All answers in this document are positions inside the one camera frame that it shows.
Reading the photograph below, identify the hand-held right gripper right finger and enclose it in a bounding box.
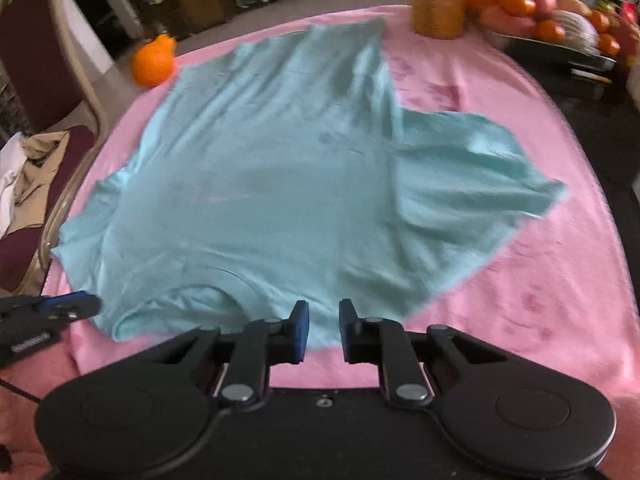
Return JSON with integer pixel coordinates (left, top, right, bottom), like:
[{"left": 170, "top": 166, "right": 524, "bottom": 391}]
[{"left": 339, "top": 299, "right": 517, "bottom": 407}]

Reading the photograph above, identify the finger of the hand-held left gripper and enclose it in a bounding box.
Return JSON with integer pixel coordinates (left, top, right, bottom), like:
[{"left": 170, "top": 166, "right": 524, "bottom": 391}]
[{"left": 40, "top": 291, "right": 102, "bottom": 320}]

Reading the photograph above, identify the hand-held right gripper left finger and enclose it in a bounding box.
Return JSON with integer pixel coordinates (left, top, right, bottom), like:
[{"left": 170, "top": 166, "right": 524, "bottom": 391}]
[{"left": 132, "top": 300, "right": 311, "bottom": 410}]

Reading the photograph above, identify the teal t-shirt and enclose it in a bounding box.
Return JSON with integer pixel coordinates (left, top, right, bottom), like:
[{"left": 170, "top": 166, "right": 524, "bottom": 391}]
[{"left": 50, "top": 17, "right": 568, "bottom": 353}]

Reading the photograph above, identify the person's pink clothing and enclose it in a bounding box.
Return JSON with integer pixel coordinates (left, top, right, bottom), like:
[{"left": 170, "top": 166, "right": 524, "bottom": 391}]
[{"left": 0, "top": 345, "right": 81, "bottom": 480}]

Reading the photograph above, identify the beige jacket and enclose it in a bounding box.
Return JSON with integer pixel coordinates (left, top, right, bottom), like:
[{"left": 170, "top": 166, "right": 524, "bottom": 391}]
[{"left": 0, "top": 131, "right": 71, "bottom": 236}]

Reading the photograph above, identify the white cloth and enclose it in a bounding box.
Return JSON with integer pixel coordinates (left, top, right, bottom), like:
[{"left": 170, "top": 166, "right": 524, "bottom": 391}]
[{"left": 0, "top": 132, "right": 28, "bottom": 233}]

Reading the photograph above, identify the pink printed blanket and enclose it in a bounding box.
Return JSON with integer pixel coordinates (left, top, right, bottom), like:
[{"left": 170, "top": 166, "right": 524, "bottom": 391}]
[{"left": 40, "top": 4, "right": 640, "bottom": 401}]

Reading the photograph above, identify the large orange citrus fruit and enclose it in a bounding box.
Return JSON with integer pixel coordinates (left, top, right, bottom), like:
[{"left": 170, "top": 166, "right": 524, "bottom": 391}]
[{"left": 131, "top": 34, "right": 177, "bottom": 88}]

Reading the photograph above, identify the metal fruit tray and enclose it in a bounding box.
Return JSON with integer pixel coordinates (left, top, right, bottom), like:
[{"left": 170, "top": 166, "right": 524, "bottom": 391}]
[{"left": 480, "top": 25, "right": 618, "bottom": 73}]

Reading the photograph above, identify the cigarette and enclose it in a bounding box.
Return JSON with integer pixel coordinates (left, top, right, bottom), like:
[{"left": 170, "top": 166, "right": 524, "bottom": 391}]
[{"left": 570, "top": 69, "right": 613, "bottom": 84}]

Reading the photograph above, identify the pile of fruits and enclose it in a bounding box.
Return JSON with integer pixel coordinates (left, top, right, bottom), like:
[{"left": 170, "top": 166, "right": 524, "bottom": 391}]
[{"left": 465, "top": 0, "right": 640, "bottom": 61}]

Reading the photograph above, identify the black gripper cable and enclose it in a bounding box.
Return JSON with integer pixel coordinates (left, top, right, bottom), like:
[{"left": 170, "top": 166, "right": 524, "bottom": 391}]
[{"left": 0, "top": 379, "right": 43, "bottom": 405}]

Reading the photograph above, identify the maroon chair with gold frame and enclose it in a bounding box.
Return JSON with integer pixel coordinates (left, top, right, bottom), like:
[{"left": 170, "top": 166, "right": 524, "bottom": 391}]
[{"left": 0, "top": 0, "right": 108, "bottom": 296}]

